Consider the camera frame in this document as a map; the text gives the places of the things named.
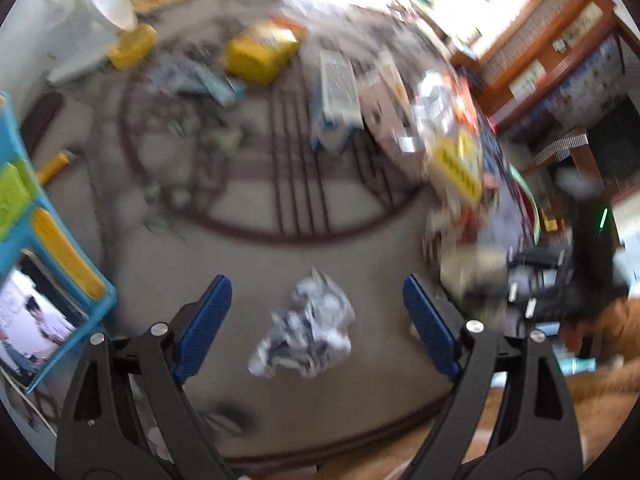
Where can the yellow iced tea carton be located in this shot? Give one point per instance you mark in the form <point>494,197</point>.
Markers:
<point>259,53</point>

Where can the orange snack bag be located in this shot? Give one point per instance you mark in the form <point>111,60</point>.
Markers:
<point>463,104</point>

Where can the person's right hand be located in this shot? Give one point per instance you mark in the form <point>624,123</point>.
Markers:
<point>583,339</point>

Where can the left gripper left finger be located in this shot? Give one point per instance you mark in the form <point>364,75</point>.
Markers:
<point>100,434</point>

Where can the red green trash bin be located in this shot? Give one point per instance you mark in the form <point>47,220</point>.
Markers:
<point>530,205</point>

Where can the grey white milk carton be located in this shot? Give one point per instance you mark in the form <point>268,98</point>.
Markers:
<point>335,113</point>

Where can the blue white wrapper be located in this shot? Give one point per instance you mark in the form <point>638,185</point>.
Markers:
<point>175,73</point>

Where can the clear plastic water bottle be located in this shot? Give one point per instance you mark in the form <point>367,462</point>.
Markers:
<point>430,113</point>

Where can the dark wooden chair right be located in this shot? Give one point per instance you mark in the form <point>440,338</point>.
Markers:
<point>575,146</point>

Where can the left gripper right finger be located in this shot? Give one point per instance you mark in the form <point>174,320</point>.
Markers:
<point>536,433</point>

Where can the yellow rectangular holder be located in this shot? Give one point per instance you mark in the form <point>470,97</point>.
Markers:
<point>132,47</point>

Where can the white desk lamp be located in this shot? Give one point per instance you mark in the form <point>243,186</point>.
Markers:
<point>82,33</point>

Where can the blue green toy tablet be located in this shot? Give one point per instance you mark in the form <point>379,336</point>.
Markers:
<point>52,295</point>

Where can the yellow pencil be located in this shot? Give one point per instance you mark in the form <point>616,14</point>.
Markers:
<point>55,166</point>

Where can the yellow white medicine box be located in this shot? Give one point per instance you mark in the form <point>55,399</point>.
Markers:
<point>455,166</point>

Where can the pink Pocky snack bag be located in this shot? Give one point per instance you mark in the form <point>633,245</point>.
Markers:
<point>387,113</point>

